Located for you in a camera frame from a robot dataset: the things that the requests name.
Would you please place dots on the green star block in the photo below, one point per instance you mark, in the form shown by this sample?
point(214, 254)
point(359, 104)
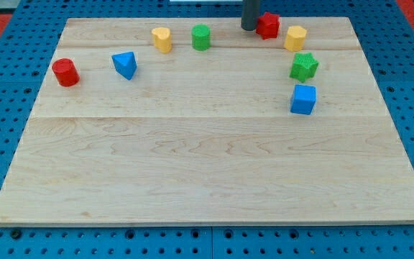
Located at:
point(304, 66)

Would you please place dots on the red star block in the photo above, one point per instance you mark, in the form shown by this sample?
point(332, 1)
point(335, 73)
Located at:
point(268, 25)

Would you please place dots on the blue triangular prism block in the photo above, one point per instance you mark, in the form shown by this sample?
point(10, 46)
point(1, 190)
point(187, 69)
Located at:
point(125, 64)

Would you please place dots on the wooden board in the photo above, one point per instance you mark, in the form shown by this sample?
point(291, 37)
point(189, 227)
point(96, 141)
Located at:
point(207, 137)

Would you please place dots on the yellow hexagon block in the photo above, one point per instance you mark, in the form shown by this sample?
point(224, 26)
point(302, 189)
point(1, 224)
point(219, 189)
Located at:
point(295, 38)

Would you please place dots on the green cylinder block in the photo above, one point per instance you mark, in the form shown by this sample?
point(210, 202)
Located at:
point(201, 37)

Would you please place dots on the yellow heart block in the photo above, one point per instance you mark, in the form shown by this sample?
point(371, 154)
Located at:
point(162, 39)

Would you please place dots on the red cylinder block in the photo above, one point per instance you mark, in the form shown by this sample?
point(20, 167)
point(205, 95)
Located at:
point(65, 72)

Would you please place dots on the blue cube block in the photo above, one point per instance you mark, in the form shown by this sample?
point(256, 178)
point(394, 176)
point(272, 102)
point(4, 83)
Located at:
point(303, 99)

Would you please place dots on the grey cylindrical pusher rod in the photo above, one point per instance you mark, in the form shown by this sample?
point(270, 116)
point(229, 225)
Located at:
point(250, 14)

